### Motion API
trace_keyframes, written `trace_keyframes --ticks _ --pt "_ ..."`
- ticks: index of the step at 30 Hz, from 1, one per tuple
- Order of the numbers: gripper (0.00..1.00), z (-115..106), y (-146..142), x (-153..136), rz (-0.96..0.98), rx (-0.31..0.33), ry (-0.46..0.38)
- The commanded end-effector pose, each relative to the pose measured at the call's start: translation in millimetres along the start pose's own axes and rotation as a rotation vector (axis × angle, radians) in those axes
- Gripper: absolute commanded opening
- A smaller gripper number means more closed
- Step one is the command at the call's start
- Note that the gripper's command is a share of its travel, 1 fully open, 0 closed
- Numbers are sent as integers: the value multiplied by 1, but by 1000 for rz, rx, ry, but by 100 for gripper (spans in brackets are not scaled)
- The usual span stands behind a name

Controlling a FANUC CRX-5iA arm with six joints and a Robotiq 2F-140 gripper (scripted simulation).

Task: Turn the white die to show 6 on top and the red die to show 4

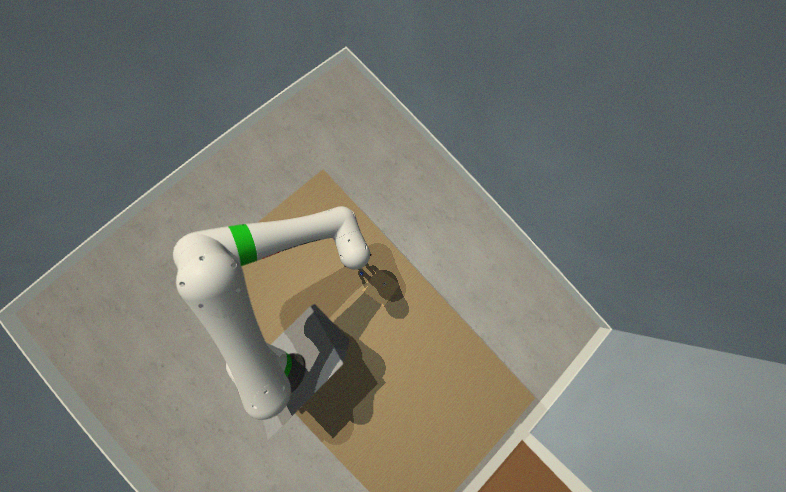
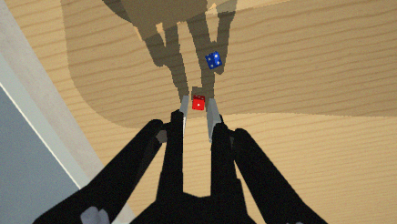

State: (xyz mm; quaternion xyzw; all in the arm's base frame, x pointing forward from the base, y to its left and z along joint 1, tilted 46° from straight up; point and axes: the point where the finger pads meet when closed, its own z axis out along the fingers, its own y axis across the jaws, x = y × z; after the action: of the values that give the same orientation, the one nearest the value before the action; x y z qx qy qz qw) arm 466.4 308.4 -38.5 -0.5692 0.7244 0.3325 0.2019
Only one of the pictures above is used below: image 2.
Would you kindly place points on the blue die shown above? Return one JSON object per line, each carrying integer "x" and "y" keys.
{"x": 213, "y": 60}

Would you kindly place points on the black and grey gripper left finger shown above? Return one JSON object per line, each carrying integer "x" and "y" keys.
{"x": 101, "y": 200}

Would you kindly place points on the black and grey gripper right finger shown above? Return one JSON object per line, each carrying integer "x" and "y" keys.
{"x": 275, "y": 198}

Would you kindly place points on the red die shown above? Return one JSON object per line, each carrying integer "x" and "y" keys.
{"x": 198, "y": 102}

